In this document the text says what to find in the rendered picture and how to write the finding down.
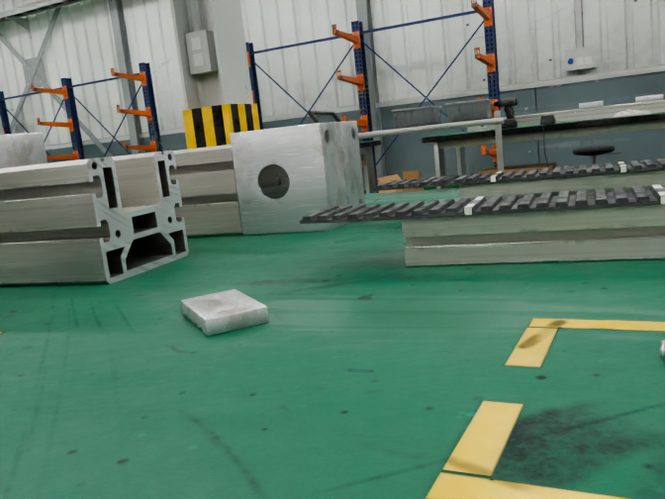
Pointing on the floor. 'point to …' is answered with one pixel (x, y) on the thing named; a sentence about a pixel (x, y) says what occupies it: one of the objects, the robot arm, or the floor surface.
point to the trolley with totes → (468, 114)
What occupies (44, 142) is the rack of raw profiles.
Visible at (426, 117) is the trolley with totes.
